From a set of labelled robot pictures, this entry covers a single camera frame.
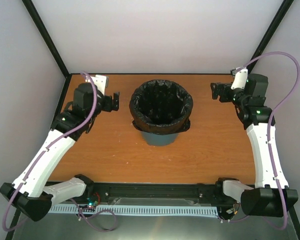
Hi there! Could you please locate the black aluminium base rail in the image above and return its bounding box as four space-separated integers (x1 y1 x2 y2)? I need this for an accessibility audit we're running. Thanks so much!
39 181 256 208

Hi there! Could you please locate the black frame post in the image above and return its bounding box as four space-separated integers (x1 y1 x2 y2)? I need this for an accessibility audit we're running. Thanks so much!
22 0 70 78
251 0 294 60

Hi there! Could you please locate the black left frame post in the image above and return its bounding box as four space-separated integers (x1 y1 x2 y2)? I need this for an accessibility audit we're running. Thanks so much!
22 0 70 78

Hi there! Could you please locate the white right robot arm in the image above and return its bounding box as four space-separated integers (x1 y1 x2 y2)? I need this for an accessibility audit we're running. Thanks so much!
210 70 299 218

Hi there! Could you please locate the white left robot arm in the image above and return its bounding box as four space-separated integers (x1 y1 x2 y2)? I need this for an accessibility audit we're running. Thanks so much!
0 83 120 222

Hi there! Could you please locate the light blue slotted cable duct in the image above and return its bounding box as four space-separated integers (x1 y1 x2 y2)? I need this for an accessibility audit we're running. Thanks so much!
48 204 219 218

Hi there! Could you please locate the black right frame post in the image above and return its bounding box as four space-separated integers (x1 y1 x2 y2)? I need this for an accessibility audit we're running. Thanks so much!
251 0 294 60

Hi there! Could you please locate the black plastic trash bag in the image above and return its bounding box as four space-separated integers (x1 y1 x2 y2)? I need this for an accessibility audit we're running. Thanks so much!
129 79 194 135

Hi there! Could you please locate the teal plastic trash bin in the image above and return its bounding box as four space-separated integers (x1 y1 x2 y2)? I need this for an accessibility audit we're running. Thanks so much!
141 131 179 147

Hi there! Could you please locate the green lit circuit board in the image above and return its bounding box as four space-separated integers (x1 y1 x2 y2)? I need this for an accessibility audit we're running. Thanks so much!
87 192 101 208

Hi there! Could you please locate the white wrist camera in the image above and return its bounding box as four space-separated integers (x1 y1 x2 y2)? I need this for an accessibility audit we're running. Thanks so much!
90 74 109 95
230 67 248 90

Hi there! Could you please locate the purple loose base cable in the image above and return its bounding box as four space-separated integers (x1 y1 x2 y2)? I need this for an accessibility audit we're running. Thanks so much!
69 198 118 233

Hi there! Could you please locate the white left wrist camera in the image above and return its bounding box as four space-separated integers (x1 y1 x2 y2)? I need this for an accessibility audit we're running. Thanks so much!
90 74 109 95

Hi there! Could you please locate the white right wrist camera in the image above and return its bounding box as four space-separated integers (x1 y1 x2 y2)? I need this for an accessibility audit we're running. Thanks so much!
230 67 248 90

